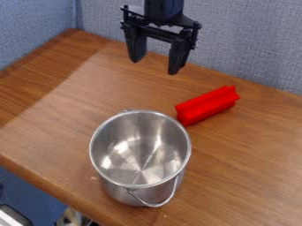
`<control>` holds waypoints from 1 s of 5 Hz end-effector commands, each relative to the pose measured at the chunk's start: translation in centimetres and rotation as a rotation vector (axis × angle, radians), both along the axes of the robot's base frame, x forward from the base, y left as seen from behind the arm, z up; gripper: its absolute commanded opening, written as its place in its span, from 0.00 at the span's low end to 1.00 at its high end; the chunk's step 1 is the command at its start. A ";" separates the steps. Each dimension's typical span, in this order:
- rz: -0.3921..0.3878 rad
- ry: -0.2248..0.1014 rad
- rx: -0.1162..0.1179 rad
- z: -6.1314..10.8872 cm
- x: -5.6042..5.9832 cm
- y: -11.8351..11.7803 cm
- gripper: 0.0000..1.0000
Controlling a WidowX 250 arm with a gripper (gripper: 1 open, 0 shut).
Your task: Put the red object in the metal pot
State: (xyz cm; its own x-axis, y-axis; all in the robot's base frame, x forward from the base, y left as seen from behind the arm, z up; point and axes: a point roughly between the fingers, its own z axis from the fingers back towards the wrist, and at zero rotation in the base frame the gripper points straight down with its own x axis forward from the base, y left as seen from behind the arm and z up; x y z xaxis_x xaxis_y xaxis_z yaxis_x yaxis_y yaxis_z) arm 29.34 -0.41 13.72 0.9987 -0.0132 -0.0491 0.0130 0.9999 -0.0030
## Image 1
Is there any red plastic block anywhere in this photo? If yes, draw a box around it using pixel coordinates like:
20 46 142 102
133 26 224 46
175 86 240 126

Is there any stainless steel pot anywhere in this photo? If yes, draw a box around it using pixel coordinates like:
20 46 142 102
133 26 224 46
89 109 191 207

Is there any grey device under table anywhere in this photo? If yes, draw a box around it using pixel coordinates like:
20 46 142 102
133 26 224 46
0 205 34 226

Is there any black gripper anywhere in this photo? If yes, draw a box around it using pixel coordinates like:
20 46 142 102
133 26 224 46
121 0 202 75

